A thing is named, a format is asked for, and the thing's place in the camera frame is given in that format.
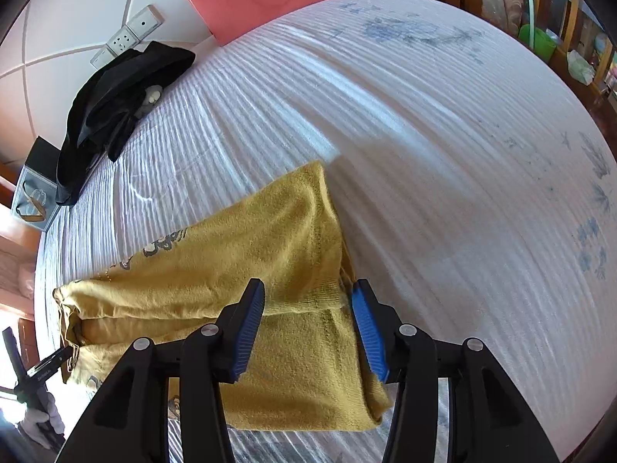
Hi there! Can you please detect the white wall socket panel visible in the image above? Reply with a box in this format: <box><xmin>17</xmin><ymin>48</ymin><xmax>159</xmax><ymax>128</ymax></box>
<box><xmin>90</xmin><ymin>5</ymin><xmax>163</xmax><ymax>69</ymax></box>

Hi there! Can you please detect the mustard yellow sweatshirt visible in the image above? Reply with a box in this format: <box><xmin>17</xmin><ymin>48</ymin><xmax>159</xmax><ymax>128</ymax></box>
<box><xmin>53</xmin><ymin>161</ymin><xmax>390</xmax><ymax>431</ymax></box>

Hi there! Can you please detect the green plastic basin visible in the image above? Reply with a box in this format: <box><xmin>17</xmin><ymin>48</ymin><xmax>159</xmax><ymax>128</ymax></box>
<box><xmin>518</xmin><ymin>24</ymin><xmax>557</xmax><ymax>63</ymax></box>

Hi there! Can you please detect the black gift bag gold handle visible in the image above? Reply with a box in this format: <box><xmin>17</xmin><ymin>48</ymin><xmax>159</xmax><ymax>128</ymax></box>
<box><xmin>12</xmin><ymin>137</ymin><xmax>60</xmax><ymax>232</ymax></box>

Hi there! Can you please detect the black garment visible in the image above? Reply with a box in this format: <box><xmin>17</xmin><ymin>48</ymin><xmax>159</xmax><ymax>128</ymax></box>
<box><xmin>56</xmin><ymin>42</ymin><xmax>196</xmax><ymax>206</ymax></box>

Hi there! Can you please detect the white gloved hand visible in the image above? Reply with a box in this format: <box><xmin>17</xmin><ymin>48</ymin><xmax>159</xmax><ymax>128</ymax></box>
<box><xmin>19</xmin><ymin>393</ymin><xmax>65</xmax><ymax>449</ymax></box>

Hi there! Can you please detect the white striped bed sheet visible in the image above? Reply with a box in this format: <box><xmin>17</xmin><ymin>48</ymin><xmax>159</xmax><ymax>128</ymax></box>
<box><xmin>35</xmin><ymin>0</ymin><xmax>616</xmax><ymax>457</ymax></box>

